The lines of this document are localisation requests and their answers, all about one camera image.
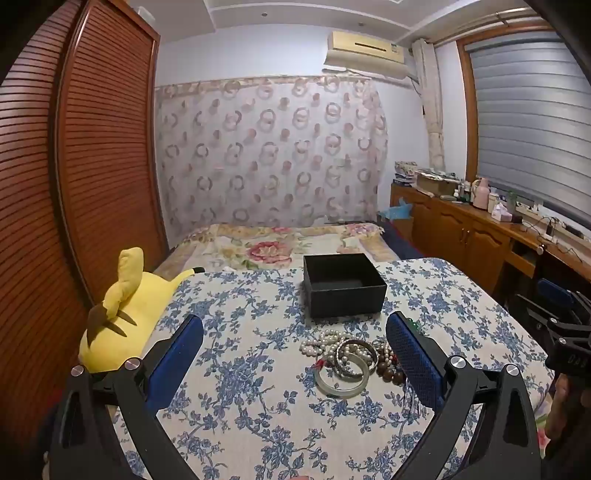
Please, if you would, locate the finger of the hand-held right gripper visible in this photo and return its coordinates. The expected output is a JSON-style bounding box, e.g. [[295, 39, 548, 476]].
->
[[515, 294, 561, 340], [536, 278, 583, 319]]

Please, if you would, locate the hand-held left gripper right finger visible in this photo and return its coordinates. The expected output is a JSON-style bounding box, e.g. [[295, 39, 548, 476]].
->
[[386, 311, 548, 480]]

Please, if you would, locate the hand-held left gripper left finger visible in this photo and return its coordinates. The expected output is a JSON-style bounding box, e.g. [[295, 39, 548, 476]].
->
[[48, 315, 204, 480]]

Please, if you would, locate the brown wooden bead bracelet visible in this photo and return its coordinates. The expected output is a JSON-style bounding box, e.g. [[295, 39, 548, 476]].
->
[[372, 344, 408, 385]]

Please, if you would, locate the black jewelry box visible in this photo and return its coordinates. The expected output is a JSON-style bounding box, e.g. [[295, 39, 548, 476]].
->
[[302, 252, 387, 319]]

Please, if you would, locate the pale jade bangle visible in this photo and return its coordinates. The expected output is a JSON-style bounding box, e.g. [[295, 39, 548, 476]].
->
[[315, 361, 370, 397]]

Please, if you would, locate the white pearl necklace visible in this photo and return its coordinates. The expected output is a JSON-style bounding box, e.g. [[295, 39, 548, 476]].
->
[[300, 329, 358, 358]]

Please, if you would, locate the person's right forearm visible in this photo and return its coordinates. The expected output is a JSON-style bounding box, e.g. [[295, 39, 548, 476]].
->
[[545, 374, 591, 457]]

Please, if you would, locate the dark wooden chair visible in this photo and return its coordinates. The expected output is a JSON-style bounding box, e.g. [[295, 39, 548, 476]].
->
[[531, 244, 591, 301]]

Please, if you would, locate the yellow plush toy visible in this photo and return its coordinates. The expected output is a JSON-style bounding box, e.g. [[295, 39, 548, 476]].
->
[[78, 247, 206, 374]]

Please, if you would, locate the blue floral tablecloth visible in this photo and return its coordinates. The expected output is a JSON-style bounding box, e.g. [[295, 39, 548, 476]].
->
[[111, 257, 555, 480]]

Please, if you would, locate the wooden cabinet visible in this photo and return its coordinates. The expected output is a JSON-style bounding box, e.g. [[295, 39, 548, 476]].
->
[[390, 182, 591, 301]]

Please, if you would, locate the pink thermos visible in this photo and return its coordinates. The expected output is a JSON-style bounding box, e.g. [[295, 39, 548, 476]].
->
[[472, 178, 491, 210]]

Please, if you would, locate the blue plastic bag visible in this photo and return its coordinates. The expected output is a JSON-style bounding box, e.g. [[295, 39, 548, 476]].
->
[[379, 198, 413, 222]]

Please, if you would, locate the cardboard box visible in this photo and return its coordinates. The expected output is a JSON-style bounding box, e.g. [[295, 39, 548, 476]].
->
[[416, 172, 458, 197]]

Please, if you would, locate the grey window blind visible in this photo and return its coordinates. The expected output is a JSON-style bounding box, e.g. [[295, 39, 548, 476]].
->
[[464, 32, 591, 217]]

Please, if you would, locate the stack of folded cloths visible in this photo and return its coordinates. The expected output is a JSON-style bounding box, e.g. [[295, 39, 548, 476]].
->
[[394, 161, 419, 185]]

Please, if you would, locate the wooden louvered wardrobe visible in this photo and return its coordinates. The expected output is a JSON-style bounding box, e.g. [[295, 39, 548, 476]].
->
[[0, 0, 169, 444]]

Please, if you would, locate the cream lace curtain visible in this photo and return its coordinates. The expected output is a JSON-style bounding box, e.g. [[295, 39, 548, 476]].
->
[[412, 39, 446, 169]]

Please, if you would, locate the cream air conditioner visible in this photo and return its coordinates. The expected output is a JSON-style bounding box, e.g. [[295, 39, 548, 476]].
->
[[323, 30, 414, 80]]

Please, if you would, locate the ring patterned curtain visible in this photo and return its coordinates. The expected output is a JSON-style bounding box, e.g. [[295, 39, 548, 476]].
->
[[154, 74, 389, 232]]

